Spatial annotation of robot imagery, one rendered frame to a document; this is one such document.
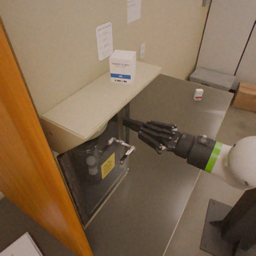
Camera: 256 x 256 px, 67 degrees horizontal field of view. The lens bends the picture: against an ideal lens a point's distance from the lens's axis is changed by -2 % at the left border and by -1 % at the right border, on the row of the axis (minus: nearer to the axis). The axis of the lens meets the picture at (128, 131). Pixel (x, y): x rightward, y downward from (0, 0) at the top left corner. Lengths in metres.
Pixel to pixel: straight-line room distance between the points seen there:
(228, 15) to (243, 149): 2.99
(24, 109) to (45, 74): 0.14
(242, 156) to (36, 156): 0.37
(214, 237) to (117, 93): 1.68
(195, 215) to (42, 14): 1.88
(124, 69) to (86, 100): 0.11
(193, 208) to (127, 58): 1.73
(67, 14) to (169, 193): 0.78
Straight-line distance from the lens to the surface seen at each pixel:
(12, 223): 0.98
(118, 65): 0.46
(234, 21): 3.36
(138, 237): 0.85
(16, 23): 0.36
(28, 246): 0.87
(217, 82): 3.22
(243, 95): 3.27
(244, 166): 0.45
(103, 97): 0.43
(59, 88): 0.43
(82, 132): 0.35
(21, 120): 0.28
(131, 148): 0.73
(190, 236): 1.91
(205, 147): 0.57
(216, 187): 2.22
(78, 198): 0.66
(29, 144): 0.30
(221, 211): 2.08
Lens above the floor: 1.74
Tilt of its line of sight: 43 degrees down
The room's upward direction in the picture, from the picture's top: straight up
